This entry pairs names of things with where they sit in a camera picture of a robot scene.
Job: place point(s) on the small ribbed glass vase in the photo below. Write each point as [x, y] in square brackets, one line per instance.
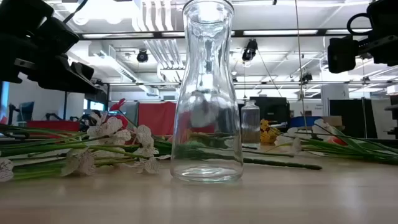
[250, 124]

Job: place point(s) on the dark desk monitor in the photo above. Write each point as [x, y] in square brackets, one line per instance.
[27, 111]

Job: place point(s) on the white air duct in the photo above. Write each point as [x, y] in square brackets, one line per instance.
[118, 67]

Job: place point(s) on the hanging black screen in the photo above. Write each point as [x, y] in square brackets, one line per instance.
[102, 97]

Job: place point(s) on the white column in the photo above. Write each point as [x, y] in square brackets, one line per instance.
[334, 99]

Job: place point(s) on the blue storage bin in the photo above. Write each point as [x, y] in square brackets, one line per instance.
[303, 121]

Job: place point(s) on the red flower bunch thick stem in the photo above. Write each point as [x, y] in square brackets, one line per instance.
[280, 163]

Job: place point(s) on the large clear glass vase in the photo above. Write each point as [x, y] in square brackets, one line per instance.
[206, 93]

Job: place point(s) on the red storage bin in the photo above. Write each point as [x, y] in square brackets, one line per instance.
[53, 125]

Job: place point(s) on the red partition panel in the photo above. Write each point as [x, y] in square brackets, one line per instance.
[157, 118]

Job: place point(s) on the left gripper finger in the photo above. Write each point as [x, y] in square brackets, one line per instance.
[71, 84]
[82, 71]

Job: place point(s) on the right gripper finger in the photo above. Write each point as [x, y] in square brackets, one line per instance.
[342, 56]

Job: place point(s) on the black metal table frame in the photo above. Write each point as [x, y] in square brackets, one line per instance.
[388, 140]

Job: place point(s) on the cardboard box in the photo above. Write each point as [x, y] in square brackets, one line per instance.
[332, 120]

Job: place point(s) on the yellow flower bunch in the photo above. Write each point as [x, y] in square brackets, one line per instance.
[266, 133]

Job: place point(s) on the black office chair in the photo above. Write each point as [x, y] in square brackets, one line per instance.
[393, 109]

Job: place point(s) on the black ceiling camera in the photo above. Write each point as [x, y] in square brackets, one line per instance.
[249, 51]
[307, 77]
[142, 56]

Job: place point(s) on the ceiling light strip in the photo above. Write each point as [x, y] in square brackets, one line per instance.
[280, 32]
[118, 35]

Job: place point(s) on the black partition panel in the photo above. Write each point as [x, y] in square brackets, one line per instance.
[351, 118]

